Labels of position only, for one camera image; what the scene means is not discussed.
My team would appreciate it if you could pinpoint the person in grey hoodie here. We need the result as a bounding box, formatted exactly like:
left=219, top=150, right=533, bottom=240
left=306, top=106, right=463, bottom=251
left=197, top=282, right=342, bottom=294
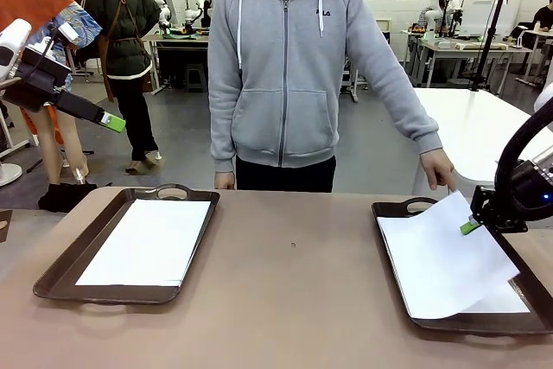
left=207, top=0, right=444, bottom=193

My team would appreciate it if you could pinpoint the brown plastic tray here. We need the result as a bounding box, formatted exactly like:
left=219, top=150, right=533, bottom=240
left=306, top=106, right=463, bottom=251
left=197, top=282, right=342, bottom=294
left=33, top=183, right=221, bottom=306
left=371, top=197, right=553, bottom=336
left=0, top=208, right=13, bottom=244

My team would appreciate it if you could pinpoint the white background workbench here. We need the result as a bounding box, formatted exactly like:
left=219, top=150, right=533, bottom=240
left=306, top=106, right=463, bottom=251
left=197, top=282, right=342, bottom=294
left=405, top=29, right=533, bottom=88

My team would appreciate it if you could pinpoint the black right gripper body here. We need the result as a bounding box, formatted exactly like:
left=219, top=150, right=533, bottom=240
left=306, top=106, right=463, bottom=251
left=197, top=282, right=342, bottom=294
left=496, top=159, right=553, bottom=223

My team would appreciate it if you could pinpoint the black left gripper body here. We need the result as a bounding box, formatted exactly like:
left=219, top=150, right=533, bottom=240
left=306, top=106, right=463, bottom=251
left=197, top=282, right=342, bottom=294
left=2, top=47, right=73, bottom=113

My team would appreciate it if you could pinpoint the black tripod pole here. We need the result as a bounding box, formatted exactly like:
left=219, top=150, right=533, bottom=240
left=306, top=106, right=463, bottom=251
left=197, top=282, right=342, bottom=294
left=470, top=0, right=514, bottom=92

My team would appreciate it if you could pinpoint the thick black cable bundle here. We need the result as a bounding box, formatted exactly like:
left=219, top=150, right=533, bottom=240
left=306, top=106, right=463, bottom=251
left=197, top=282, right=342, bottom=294
left=493, top=95, right=553, bottom=197

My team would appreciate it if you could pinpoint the white A4 paper stack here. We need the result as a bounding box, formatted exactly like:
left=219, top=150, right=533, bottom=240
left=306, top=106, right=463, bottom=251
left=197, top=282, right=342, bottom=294
left=74, top=198, right=213, bottom=288

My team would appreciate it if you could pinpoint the white height-adjustable desk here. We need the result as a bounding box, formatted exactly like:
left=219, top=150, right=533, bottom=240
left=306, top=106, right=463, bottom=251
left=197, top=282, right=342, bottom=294
left=513, top=27, right=553, bottom=86

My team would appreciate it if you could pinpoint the person in dark green jacket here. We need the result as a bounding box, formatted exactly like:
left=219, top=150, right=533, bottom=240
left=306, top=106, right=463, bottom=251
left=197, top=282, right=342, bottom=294
left=79, top=0, right=163, bottom=174

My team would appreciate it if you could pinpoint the seated person in black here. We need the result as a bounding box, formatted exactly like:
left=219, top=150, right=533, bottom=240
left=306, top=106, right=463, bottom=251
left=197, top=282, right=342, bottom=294
left=533, top=0, right=553, bottom=33

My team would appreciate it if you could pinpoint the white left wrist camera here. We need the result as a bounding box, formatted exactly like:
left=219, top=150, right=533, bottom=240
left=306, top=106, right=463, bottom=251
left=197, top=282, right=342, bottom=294
left=55, top=22, right=79, bottom=41

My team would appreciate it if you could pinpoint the white table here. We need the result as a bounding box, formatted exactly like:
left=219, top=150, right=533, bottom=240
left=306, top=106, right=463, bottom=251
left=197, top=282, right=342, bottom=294
left=412, top=86, right=553, bottom=195

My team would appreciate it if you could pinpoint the right forearm in grey sleeve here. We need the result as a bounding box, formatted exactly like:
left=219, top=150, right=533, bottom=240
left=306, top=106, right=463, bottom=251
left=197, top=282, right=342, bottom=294
left=208, top=83, right=238, bottom=175

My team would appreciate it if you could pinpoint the left forearm in grey sleeve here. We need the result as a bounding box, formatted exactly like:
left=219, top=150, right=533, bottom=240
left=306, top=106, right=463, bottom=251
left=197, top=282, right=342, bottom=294
left=379, top=83, right=444, bottom=158

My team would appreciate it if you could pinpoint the grey stool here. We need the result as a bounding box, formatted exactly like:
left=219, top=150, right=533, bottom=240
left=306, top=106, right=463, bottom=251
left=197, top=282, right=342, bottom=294
left=185, top=63, right=207, bottom=92

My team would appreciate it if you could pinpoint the person's left hand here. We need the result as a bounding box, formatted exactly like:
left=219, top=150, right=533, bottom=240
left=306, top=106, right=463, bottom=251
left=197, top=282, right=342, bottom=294
left=421, top=150, right=455, bottom=191

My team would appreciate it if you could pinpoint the person's right hand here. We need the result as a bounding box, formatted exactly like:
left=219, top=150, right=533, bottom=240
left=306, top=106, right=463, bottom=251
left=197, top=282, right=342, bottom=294
left=215, top=171, right=237, bottom=191

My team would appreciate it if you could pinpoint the white A4 paper sheet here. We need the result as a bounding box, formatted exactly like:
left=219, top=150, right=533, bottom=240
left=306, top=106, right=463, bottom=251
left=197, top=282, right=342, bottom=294
left=377, top=189, right=522, bottom=321

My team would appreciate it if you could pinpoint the black bag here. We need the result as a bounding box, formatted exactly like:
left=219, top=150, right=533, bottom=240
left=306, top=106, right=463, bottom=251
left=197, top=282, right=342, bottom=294
left=37, top=181, right=99, bottom=213

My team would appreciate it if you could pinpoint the green-top background desk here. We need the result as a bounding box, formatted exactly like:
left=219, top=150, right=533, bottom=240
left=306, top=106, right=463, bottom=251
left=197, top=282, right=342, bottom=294
left=141, top=30, right=211, bottom=96

